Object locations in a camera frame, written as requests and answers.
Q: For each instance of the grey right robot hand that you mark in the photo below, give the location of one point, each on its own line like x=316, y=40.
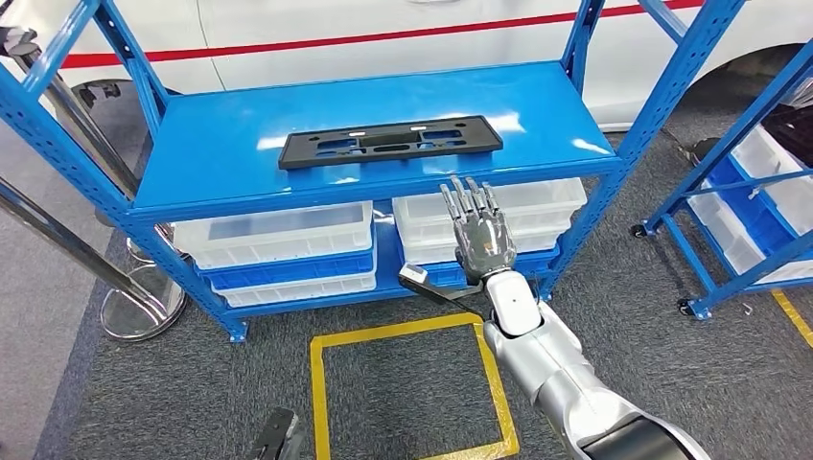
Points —
x=483, y=238

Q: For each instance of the long black plastic part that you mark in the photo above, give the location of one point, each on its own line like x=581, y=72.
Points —
x=295, y=152

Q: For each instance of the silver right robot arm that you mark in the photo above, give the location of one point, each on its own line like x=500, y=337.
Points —
x=559, y=374

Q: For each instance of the blue metal shelf rack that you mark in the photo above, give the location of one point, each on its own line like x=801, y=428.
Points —
x=254, y=146

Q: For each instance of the blue wheeled shelf rack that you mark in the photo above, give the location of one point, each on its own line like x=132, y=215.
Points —
x=731, y=141

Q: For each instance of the blue storage bin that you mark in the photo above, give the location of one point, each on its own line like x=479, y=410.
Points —
x=746, y=213
x=536, y=265

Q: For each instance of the yellow floor tape square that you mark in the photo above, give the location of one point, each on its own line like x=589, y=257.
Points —
x=381, y=332
x=791, y=317

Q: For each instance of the white car with red stripe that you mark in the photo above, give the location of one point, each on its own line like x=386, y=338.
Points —
x=381, y=25

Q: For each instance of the black parts pile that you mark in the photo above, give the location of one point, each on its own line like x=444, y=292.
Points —
x=794, y=130

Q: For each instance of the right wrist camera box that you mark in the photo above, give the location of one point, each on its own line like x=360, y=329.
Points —
x=413, y=275

